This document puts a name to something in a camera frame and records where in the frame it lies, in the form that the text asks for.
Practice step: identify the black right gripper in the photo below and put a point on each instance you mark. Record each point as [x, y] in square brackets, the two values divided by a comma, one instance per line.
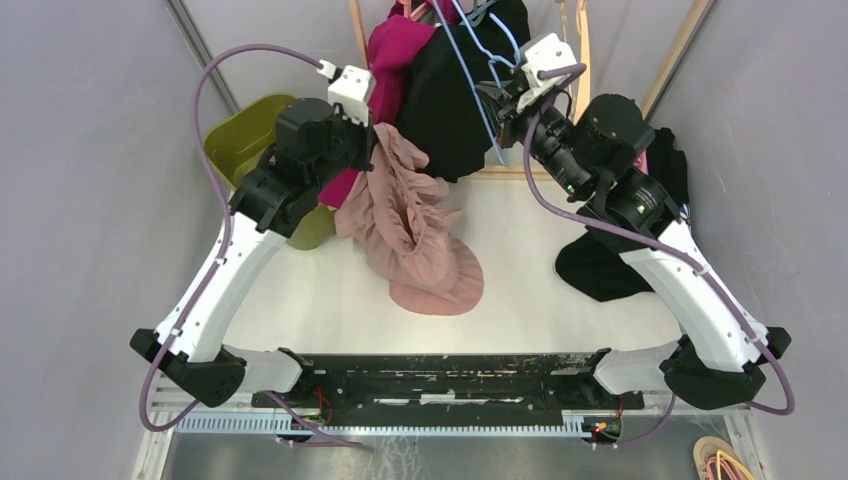
[502, 104]

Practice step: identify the light blue hanger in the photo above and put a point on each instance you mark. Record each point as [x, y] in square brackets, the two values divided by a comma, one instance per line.
[468, 53]

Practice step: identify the grey-blue plastic hanger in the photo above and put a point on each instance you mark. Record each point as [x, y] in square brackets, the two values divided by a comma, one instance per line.
[480, 9]

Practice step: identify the light pink dress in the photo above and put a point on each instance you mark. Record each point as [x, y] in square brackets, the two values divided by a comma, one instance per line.
[394, 213]

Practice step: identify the beige wooden hanger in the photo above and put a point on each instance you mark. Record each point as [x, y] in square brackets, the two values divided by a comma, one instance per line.
[575, 28]

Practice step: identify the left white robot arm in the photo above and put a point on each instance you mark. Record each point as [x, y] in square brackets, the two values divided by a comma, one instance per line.
[315, 141]

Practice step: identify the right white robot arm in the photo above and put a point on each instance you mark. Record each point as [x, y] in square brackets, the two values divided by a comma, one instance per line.
[718, 361]

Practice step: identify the magenta skirt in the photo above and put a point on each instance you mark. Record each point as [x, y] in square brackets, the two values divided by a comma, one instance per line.
[391, 48]

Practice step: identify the pink hanger hook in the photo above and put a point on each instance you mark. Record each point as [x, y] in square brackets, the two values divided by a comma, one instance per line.
[414, 9]

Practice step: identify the black garment pile with flower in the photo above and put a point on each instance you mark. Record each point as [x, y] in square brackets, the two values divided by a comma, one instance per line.
[586, 265]

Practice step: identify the olive green plastic basket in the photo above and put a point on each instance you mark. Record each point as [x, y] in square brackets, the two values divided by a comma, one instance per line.
[234, 147]

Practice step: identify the hangers bundle in corner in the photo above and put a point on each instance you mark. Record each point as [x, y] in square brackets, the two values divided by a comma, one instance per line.
[715, 459]

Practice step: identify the wooden clothes rack frame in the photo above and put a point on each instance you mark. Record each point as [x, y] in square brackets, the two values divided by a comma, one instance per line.
[686, 33]

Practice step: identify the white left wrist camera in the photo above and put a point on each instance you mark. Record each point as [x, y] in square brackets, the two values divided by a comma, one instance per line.
[351, 88]

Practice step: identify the grey wall conduit strip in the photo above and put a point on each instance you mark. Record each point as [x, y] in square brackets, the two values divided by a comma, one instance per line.
[201, 51]

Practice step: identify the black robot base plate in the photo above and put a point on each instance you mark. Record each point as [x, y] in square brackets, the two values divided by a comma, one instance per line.
[452, 390]

